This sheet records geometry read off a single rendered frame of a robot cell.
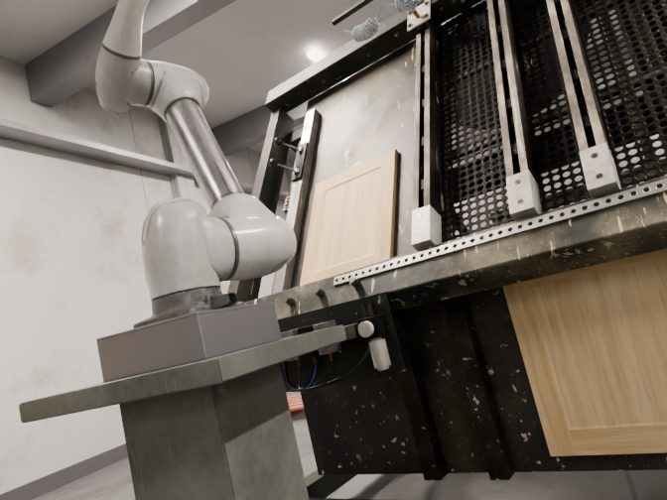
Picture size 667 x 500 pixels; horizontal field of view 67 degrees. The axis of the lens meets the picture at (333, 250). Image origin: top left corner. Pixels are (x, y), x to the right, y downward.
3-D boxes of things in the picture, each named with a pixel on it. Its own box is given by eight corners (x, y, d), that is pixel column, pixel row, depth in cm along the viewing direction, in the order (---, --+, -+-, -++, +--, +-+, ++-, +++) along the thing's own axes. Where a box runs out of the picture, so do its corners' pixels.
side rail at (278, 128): (243, 319, 199) (222, 308, 192) (286, 125, 258) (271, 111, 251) (254, 316, 195) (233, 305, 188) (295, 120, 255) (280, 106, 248)
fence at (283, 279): (279, 300, 181) (271, 295, 178) (312, 118, 232) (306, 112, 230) (289, 297, 178) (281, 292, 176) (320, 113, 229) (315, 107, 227)
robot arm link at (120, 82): (93, 35, 137) (142, 46, 146) (82, 95, 146) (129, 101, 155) (109, 57, 130) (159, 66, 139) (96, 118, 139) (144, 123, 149)
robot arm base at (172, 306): (203, 311, 98) (199, 283, 99) (130, 331, 109) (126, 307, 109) (261, 303, 114) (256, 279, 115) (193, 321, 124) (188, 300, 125)
